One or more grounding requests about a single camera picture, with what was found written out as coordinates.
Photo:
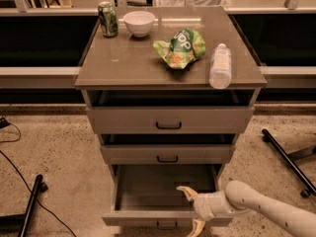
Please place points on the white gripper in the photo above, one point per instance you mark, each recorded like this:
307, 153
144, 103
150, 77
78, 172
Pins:
204, 206

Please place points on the grey bottom drawer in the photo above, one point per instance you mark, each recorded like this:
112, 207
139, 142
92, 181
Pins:
147, 195

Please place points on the grey drawer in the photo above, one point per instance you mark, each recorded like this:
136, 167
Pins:
168, 148
169, 111
147, 195

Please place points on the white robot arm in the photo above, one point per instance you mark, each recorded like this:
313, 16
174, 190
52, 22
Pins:
239, 198

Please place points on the grey middle drawer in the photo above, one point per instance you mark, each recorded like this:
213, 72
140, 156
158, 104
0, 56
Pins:
168, 148

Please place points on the grey drawer cabinet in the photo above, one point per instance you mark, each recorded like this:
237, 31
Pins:
129, 63

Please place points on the grey top drawer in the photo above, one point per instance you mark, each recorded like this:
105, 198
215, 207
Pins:
169, 111

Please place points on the black stand leg right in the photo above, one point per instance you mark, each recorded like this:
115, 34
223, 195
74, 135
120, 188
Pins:
291, 158

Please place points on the black stand leg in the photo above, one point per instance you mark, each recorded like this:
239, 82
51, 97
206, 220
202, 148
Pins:
291, 158
20, 222

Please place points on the clear plastic bottle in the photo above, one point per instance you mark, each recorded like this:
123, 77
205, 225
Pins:
220, 73

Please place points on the green crumpled chip bag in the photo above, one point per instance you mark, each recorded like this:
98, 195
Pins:
185, 47

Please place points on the black stand leg left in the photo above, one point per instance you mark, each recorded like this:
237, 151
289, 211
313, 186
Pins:
20, 222

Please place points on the white bowl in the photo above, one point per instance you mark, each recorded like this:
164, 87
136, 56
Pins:
139, 23

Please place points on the green soda can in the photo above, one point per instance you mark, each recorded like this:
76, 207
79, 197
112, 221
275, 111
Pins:
108, 19

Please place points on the metal railing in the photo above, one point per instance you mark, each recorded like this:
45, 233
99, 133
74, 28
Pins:
63, 76

